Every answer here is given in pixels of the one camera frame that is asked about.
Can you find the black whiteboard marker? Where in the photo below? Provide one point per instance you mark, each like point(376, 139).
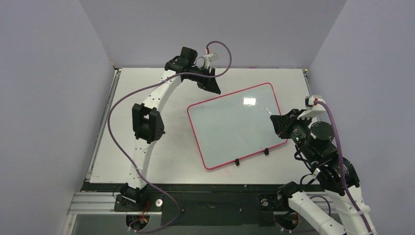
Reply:
point(268, 111)

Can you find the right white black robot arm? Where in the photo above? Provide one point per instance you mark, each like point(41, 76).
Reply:
point(335, 174)

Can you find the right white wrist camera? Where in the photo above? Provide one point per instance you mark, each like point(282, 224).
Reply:
point(312, 109)

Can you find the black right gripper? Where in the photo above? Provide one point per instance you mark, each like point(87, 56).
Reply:
point(286, 122)

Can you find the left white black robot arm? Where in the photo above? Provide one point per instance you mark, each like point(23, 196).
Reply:
point(147, 123)

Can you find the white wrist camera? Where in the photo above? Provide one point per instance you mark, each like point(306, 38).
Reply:
point(312, 109)
point(208, 58)

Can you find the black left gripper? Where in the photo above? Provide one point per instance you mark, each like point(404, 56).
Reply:
point(210, 84)

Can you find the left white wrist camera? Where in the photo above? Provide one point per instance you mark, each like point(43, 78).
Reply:
point(208, 58)

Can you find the aluminium table frame rail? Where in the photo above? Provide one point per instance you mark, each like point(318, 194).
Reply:
point(107, 203)

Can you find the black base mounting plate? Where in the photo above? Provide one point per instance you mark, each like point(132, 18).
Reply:
point(264, 208)

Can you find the pink-framed whiteboard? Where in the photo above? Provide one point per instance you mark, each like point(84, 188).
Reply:
point(235, 125)

